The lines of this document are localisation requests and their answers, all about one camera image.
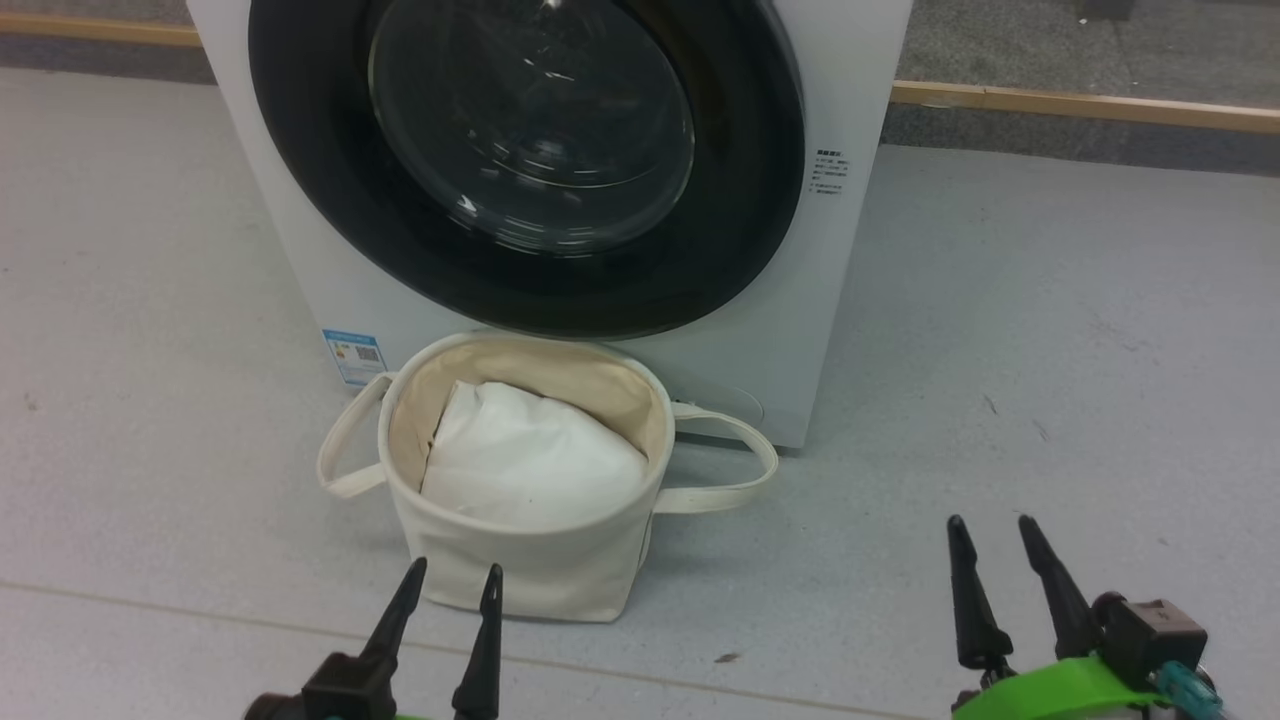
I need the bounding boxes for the white cloth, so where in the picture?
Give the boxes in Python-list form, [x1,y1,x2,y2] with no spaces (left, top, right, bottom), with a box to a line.
[420,380,649,531]

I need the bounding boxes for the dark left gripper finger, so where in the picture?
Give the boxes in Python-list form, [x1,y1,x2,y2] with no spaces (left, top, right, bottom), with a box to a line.
[452,563,504,720]
[360,557,428,666]

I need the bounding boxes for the black round washing machine door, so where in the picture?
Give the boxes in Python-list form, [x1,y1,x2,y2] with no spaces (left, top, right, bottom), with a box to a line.
[248,0,806,341]

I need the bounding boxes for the right arm cable teal plug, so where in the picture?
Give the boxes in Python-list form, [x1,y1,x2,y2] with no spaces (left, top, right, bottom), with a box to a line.
[1150,660,1226,720]

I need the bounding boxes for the white front-load washing machine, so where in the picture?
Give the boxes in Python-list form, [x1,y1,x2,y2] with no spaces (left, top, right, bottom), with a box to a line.
[185,0,916,449]

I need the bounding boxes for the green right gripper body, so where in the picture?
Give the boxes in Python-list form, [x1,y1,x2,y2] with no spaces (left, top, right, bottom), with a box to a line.
[950,655,1166,720]

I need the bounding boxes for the blue energy label sticker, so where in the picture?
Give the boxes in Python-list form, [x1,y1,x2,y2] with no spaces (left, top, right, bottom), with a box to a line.
[322,330,388,388]

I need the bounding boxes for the cream canvas laundry basket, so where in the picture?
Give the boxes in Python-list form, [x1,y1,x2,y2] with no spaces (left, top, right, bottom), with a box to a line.
[317,330,779,623]

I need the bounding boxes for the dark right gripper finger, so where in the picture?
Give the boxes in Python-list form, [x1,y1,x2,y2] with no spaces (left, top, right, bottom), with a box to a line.
[1018,515,1101,661]
[947,515,1014,671]

